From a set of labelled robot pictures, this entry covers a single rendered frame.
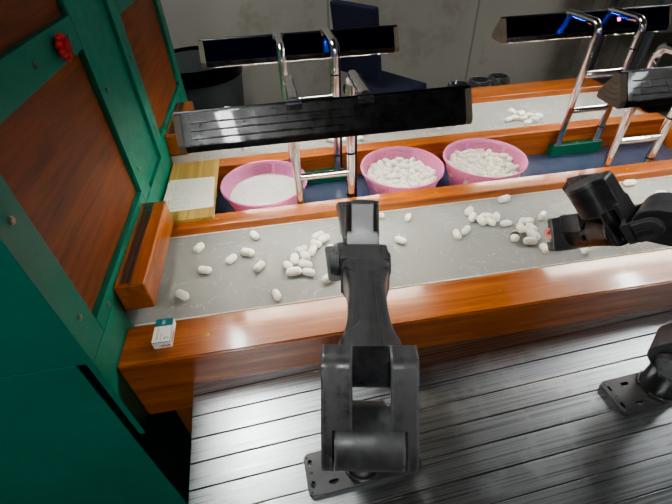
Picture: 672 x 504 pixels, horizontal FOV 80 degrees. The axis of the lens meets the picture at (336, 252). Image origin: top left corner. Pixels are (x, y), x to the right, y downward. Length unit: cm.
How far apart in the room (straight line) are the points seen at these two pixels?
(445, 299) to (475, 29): 318
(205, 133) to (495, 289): 69
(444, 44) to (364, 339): 350
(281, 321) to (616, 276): 75
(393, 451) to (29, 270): 53
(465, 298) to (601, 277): 32
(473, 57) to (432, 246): 302
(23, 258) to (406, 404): 53
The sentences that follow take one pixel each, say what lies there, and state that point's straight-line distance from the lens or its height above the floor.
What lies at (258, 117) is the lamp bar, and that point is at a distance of 87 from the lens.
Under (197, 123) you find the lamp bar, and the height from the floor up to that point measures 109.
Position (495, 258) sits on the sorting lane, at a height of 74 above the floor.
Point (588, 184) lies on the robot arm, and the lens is 80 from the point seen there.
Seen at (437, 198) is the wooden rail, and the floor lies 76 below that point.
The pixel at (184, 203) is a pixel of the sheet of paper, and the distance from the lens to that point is 124.
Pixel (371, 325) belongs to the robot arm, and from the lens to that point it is 43.
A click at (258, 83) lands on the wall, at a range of 348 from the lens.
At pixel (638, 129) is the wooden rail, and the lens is 196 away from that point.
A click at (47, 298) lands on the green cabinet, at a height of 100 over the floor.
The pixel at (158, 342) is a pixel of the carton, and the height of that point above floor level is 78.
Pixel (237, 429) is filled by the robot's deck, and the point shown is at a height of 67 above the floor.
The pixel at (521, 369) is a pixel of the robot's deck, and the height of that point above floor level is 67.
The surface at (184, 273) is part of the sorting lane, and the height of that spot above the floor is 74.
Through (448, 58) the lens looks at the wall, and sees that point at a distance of 385.
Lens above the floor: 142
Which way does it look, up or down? 41 degrees down
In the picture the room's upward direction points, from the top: 2 degrees counter-clockwise
